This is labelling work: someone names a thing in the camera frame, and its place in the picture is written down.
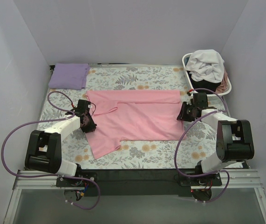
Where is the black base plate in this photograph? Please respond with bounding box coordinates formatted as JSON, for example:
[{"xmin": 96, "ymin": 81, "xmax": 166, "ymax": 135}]
[{"xmin": 55, "ymin": 168, "xmax": 223, "ymax": 198}]

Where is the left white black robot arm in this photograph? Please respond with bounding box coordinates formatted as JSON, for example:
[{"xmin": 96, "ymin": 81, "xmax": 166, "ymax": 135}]
[{"xmin": 25, "ymin": 100, "xmax": 96, "ymax": 177}]

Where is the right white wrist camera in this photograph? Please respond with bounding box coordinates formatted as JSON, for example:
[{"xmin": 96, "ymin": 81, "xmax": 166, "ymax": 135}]
[{"xmin": 187, "ymin": 90, "xmax": 194, "ymax": 105}]

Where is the folded purple t shirt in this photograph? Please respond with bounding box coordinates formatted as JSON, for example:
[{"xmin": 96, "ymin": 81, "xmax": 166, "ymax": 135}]
[{"xmin": 48, "ymin": 63, "xmax": 90, "ymax": 90}]

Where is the purple cable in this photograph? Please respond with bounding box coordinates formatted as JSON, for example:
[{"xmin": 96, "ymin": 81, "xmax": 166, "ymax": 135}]
[
  {"xmin": 174, "ymin": 88, "xmax": 229, "ymax": 203},
  {"xmin": 2, "ymin": 91, "xmax": 101, "ymax": 210}
]

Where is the white laundry basket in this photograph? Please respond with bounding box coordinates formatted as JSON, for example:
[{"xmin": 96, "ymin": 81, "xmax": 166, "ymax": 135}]
[{"xmin": 182, "ymin": 53, "xmax": 232, "ymax": 100}]

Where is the aluminium frame rail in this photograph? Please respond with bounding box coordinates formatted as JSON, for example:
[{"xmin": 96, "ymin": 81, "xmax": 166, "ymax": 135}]
[{"xmin": 4, "ymin": 169, "xmax": 266, "ymax": 224}]

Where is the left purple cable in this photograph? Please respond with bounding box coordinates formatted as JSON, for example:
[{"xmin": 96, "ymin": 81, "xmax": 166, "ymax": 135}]
[{"xmin": 2, "ymin": 91, "xmax": 101, "ymax": 210}]

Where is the black garment in basket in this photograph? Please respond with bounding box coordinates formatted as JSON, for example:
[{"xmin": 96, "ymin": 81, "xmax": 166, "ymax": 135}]
[{"xmin": 187, "ymin": 71, "xmax": 221, "ymax": 92}]

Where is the brown garment in basket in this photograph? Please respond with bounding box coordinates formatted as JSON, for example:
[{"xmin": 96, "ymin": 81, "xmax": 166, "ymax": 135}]
[{"xmin": 215, "ymin": 70, "xmax": 228, "ymax": 94}]

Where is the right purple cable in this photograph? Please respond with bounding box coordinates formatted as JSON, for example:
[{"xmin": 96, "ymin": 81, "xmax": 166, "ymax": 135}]
[{"xmin": 174, "ymin": 88, "xmax": 229, "ymax": 203}]

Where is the white t shirt in basket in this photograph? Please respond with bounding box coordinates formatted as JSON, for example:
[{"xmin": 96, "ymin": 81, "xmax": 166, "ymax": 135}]
[{"xmin": 185, "ymin": 49, "xmax": 225, "ymax": 84}]

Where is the pink t shirt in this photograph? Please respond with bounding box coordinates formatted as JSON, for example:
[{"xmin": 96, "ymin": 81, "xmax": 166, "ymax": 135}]
[{"xmin": 86, "ymin": 90, "xmax": 184, "ymax": 159}]

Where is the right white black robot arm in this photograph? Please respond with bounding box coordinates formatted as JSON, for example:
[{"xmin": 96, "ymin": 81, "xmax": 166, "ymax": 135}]
[{"xmin": 174, "ymin": 90, "xmax": 254, "ymax": 178}]

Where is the floral table cloth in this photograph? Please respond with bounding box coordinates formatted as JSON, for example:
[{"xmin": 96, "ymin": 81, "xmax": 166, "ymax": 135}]
[{"xmin": 37, "ymin": 66, "xmax": 216, "ymax": 169}]

